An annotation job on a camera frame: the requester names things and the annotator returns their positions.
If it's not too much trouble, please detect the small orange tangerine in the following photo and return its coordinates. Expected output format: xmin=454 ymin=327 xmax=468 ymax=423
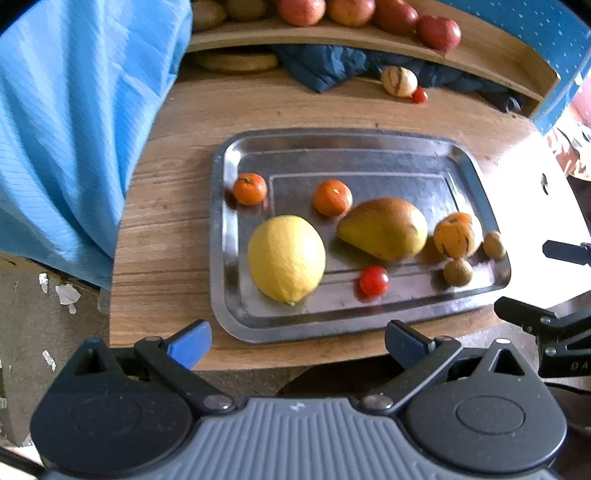
xmin=233 ymin=173 xmax=269 ymax=206
xmin=314 ymin=180 xmax=353 ymax=217

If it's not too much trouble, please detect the pink blanket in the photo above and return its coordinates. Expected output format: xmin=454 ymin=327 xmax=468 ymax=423
xmin=547 ymin=99 xmax=591 ymax=178

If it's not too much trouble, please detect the striped pepino melon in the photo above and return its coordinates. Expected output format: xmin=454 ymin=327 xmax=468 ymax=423
xmin=433 ymin=212 xmax=483 ymax=258
xmin=381 ymin=65 xmax=419 ymax=97

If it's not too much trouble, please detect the wooden desk shelf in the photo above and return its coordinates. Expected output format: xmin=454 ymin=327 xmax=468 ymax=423
xmin=187 ymin=0 xmax=559 ymax=116

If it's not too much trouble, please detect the brown kiwi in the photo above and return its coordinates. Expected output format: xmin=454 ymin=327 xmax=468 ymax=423
xmin=191 ymin=0 xmax=228 ymax=29

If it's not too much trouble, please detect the tan flat round disc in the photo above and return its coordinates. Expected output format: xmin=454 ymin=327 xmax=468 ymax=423
xmin=191 ymin=51 xmax=279 ymax=75

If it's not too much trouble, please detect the light blue cloth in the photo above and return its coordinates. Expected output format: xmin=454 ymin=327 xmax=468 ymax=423
xmin=0 ymin=0 xmax=192 ymax=291

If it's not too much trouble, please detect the metal tray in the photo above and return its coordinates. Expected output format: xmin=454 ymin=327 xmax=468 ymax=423
xmin=211 ymin=128 xmax=512 ymax=343

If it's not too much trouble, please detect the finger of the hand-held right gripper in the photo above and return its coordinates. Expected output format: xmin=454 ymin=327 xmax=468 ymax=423
xmin=542 ymin=240 xmax=591 ymax=267
xmin=494 ymin=296 xmax=557 ymax=335

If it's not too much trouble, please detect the blue dotted fabric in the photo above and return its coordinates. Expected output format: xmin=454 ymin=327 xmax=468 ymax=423
xmin=438 ymin=0 xmax=591 ymax=134

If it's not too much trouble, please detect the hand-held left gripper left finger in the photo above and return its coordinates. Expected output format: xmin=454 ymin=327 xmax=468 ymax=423
xmin=69 ymin=320 xmax=236 ymax=413

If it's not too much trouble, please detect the small brown round fruit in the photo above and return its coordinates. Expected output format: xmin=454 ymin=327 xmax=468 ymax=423
xmin=483 ymin=231 xmax=507 ymax=259
xmin=444 ymin=258 xmax=474 ymax=286

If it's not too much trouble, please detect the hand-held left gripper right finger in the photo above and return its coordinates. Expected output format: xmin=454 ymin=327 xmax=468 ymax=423
xmin=360 ymin=320 xmax=539 ymax=413

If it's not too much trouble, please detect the red apple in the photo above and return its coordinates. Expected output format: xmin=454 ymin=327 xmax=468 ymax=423
xmin=277 ymin=0 xmax=326 ymax=27
xmin=373 ymin=0 xmax=419 ymax=35
xmin=417 ymin=15 xmax=461 ymax=52
xmin=327 ymin=0 xmax=376 ymax=27

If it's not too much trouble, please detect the dark blue quilted jacket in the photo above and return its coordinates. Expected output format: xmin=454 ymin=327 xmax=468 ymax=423
xmin=272 ymin=44 xmax=522 ymax=112

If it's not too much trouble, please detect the yellow lemon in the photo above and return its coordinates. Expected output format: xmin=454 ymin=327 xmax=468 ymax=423
xmin=248 ymin=215 xmax=327 ymax=306

